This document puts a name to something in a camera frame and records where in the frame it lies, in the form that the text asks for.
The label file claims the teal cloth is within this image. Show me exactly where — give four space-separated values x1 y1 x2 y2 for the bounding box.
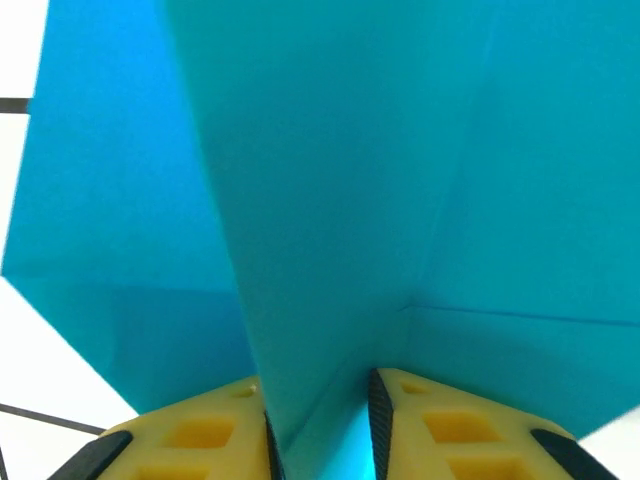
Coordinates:
0 0 640 480

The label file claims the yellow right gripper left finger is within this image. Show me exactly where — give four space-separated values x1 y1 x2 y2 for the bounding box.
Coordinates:
47 375 285 480

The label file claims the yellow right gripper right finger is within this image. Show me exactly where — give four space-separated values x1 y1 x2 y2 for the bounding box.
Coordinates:
368 367 624 480

